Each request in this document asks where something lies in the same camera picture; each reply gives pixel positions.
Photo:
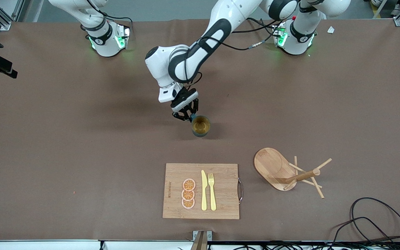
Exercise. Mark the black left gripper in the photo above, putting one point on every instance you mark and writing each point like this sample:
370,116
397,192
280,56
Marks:
188,112

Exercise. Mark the dark teal cup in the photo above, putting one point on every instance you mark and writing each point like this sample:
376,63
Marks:
200,126

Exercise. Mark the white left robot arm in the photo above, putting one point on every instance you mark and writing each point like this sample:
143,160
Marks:
200,52

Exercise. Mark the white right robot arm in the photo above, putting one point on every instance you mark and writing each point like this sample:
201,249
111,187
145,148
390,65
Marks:
104,38

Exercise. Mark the wooden cup rack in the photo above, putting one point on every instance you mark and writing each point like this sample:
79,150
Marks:
274,166

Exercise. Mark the toy orange slice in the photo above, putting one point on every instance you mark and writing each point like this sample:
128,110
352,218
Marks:
189,184

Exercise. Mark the yellow plastic knife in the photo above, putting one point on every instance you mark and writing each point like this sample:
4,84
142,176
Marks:
203,191

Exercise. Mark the yellow plastic fork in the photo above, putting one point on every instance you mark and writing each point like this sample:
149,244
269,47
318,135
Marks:
212,194

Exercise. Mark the wooden cutting board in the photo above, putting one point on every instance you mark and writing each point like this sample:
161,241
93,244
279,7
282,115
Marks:
221,194

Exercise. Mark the white paper scrap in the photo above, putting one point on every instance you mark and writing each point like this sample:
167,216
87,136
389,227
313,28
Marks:
331,30

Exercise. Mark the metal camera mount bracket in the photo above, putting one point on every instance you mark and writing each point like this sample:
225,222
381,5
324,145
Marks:
201,239

